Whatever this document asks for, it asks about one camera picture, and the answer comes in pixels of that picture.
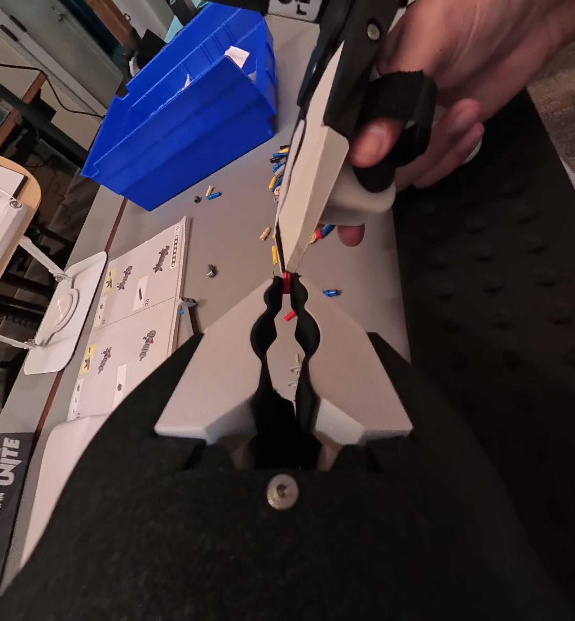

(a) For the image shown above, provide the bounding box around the pile of colourful lego pieces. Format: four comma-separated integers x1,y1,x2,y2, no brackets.
260,142,337,266

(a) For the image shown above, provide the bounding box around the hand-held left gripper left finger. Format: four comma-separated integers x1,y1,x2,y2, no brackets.
154,279,284,470

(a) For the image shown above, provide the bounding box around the lego instruction booklet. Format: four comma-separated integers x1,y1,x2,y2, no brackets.
20,216,191,571

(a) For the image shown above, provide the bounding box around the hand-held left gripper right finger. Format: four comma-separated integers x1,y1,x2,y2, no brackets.
290,276,414,470

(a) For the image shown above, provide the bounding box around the person's right hand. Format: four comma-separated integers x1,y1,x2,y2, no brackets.
338,0,575,248

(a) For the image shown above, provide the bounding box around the partly built lego chassis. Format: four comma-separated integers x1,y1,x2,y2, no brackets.
177,296,200,336

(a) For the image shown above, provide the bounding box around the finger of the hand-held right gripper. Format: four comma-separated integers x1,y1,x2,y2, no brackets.
274,43,351,272
287,120,308,168

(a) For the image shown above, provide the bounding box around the yellow car lego box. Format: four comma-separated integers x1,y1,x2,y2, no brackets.
0,431,36,603

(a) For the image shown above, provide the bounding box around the blue plastic bin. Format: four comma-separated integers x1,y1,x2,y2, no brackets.
80,1,277,212

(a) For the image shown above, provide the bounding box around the black metal rail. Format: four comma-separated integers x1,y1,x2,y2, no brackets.
0,64,90,167

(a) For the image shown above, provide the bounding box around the black cable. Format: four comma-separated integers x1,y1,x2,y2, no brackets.
0,45,105,120

